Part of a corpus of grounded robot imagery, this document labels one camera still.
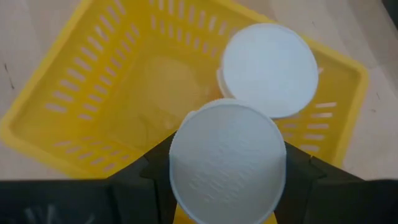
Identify orange pill bottle white cap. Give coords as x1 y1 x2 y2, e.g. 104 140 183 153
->
169 98 287 224
216 23 320 119

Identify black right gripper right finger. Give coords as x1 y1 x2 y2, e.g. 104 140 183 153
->
275 141 374 224

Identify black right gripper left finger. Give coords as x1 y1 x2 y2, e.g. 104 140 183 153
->
107 132 178 224

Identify yellow plastic basket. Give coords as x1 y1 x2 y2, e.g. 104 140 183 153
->
0 0 370 224

